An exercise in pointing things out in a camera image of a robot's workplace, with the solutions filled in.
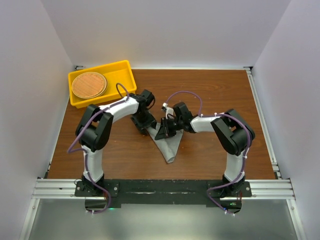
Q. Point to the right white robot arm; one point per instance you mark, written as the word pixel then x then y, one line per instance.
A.
pixel 233 133

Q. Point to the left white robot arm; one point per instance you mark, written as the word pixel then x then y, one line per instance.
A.
pixel 94 129

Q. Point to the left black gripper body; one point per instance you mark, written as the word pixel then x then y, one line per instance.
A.
pixel 143 120

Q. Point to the aluminium frame rail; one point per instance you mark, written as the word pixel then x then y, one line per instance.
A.
pixel 55 213

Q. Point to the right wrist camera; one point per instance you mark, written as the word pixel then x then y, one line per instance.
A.
pixel 169 112

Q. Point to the yellow plastic bin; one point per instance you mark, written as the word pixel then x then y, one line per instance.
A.
pixel 119 79

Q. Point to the round woven coaster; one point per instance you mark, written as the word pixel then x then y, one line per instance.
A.
pixel 89 85

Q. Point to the grey cloth napkin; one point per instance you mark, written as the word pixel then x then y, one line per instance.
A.
pixel 167 146

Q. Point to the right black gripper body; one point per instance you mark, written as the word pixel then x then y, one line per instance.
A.
pixel 173 125

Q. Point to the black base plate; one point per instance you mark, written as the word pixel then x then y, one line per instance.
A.
pixel 163 192

